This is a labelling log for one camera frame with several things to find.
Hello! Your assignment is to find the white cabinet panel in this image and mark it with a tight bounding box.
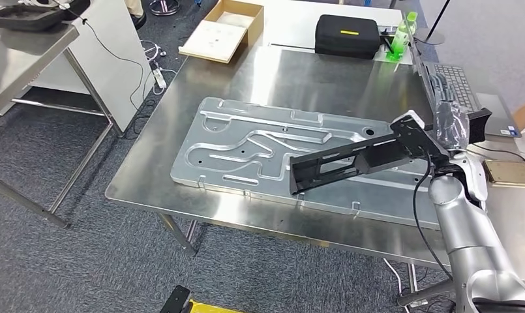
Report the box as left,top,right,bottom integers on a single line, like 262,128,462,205
29,0,156,134

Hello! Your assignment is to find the black plastic frame part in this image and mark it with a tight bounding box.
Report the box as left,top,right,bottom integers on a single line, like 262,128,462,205
288,108,493,196

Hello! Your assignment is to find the white desk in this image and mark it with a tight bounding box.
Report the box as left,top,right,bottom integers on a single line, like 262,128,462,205
262,0,414,66

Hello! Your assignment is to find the black floor cable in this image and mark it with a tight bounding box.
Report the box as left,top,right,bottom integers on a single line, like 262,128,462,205
61,6,159,142

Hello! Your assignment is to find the white power strip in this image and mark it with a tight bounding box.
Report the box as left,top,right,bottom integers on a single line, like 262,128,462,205
151,65,168,90

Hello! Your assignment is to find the black foam tray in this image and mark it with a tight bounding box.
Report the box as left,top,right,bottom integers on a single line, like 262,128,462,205
0,3,68,33

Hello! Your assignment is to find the steel side table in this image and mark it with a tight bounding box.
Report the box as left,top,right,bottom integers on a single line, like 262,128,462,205
0,23,116,230

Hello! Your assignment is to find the grey laptop computer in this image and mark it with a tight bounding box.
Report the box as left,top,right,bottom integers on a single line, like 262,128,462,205
402,12,523,139

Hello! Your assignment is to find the stamped aluminium sheet panel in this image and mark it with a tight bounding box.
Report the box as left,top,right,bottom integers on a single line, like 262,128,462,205
170,97,445,230

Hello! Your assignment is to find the black robot foot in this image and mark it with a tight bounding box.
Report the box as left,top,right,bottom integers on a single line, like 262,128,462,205
159,285,193,313

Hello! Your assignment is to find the black case with yellow label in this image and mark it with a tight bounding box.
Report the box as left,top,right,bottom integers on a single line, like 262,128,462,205
314,14,382,60

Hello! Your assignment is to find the open cardboard box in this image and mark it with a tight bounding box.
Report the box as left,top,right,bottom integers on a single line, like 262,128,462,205
178,0,265,65

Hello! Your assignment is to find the black pole stand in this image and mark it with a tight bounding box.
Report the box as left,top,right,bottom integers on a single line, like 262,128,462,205
413,0,454,47

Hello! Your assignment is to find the stainless steel workbench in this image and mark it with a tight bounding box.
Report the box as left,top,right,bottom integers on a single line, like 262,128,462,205
104,43,525,313

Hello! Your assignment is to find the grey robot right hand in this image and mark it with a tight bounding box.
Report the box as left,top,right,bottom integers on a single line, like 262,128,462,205
430,71,470,151

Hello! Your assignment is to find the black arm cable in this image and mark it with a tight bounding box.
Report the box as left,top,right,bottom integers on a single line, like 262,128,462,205
412,149,455,282

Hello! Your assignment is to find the green plastic bottle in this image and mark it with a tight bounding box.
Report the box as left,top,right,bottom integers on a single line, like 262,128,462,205
385,10,419,62

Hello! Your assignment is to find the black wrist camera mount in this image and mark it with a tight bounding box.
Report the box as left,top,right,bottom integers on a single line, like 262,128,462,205
390,115,453,170

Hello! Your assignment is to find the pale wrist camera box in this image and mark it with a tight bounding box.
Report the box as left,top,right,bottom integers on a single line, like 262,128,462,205
390,110,427,130

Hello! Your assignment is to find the tan perforated board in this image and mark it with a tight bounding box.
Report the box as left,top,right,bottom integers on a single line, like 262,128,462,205
481,158,525,187

